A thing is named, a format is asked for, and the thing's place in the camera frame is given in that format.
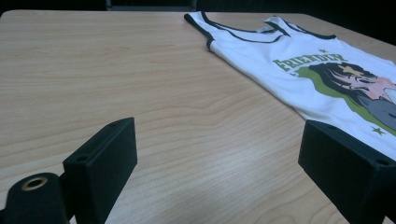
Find white printed tank top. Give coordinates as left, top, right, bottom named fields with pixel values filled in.
left=183, top=10, right=396, bottom=162

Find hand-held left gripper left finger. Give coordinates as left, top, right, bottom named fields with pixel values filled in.
left=62, top=117, right=138, bottom=224

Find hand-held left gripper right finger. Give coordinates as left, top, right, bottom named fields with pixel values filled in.
left=298, top=119, right=396, bottom=224

